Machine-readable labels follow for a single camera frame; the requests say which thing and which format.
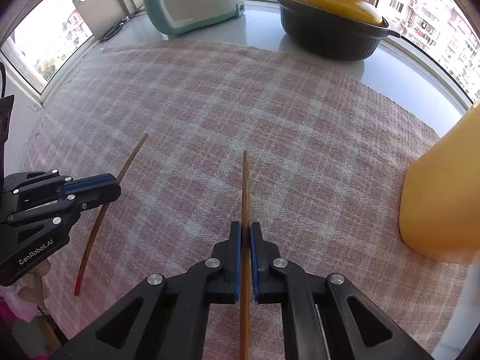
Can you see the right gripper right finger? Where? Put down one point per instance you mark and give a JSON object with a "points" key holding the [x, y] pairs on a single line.
{"points": [[324, 317]]}

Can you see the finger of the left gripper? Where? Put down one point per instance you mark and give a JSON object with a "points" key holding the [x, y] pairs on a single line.
{"points": [[90, 192], [33, 182]]}

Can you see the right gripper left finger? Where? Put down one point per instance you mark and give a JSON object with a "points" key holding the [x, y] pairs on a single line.
{"points": [[163, 318]]}

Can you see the gloved left hand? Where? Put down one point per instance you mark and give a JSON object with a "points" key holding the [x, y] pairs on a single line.
{"points": [[20, 301]]}

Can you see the pink plaid cloth mat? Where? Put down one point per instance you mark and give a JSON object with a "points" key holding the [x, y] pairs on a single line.
{"points": [[328, 157]]}

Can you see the yellow plastic utensil cup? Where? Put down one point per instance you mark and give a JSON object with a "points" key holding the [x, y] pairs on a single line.
{"points": [[439, 206]]}

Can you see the white cutting board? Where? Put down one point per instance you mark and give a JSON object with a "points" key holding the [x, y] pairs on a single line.
{"points": [[100, 15]]}

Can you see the black pot yellow lid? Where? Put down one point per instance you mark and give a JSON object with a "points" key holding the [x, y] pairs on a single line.
{"points": [[344, 30]]}

